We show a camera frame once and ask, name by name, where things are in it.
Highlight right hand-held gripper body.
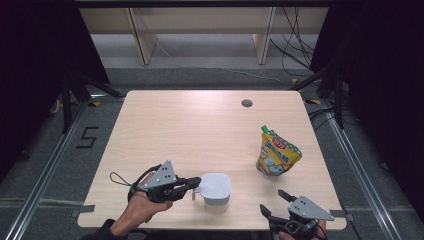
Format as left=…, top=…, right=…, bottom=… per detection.
left=269, top=195, right=336, bottom=239

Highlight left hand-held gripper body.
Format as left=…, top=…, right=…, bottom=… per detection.
left=143, top=160, right=188, bottom=204

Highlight white lidded jar with handle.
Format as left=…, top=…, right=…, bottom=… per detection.
left=191, top=172, right=232, bottom=213

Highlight yellow sauce pouch green cap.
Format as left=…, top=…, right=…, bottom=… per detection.
left=255, top=124, right=303, bottom=179

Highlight person's right hand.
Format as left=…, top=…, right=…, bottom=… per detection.
left=278, top=219, right=329, bottom=240

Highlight person's left hand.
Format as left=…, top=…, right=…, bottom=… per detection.
left=109, top=173, right=174, bottom=236

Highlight grey tape strip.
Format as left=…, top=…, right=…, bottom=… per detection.
left=71, top=204, right=96, bottom=218
left=329, top=209, right=355, bottom=222

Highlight black metal stand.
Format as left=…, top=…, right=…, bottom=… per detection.
left=289, top=63, right=346, bottom=129
left=60, top=71, right=123, bottom=134

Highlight black curtain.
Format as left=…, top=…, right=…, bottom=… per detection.
left=309, top=0, right=424, bottom=218
left=0, top=0, right=111, bottom=181

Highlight beige wooden shelf unit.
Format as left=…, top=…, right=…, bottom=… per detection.
left=78, top=7, right=329, bottom=66

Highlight thick black gripper cable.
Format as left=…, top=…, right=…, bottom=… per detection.
left=127, top=163, right=163, bottom=201

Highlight black looped gripper cable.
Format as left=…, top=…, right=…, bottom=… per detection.
left=283, top=219, right=321, bottom=239

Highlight thin black lanyard loop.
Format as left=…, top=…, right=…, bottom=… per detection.
left=109, top=171, right=133, bottom=187

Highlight aluminium floor rail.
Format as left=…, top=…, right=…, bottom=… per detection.
left=319, top=98, right=399, bottom=240
left=4, top=96, right=126, bottom=240

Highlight black floor cables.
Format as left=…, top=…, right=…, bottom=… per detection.
left=308, top=106, right=338, bottom=131

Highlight hanging black cables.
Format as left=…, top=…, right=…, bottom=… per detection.
left=269, top=7, right=316, bottom=78

